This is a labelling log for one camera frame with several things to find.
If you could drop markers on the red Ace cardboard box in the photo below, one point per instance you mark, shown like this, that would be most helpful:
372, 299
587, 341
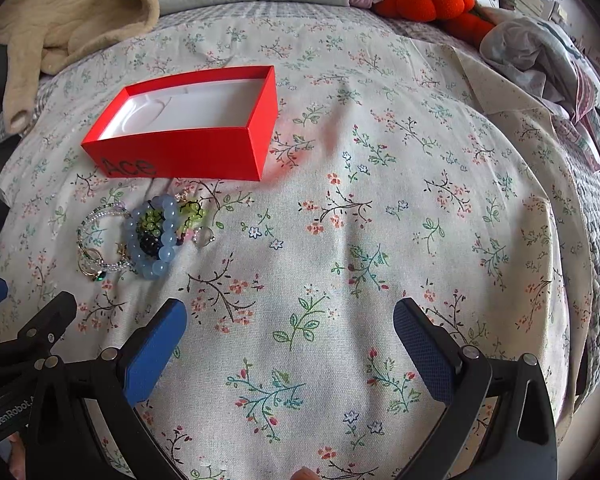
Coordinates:
205, 124

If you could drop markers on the black hair claw clip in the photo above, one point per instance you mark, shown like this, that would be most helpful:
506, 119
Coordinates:
150, 240

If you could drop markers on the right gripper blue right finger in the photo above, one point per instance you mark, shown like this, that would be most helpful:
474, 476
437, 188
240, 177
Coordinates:
451, 373

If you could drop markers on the orange pumpkin plush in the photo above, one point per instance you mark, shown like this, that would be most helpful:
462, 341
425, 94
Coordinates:
457, 18

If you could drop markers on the floral bed sheet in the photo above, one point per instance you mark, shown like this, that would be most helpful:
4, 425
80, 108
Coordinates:
400, 166

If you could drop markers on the crumpled grey white clothes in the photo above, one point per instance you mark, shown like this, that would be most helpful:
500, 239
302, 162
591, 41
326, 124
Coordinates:
540, 58

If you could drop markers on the person's left hand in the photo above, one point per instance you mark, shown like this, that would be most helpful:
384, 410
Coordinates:
17, 457

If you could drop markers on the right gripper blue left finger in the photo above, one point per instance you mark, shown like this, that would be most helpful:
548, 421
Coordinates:
131, 372

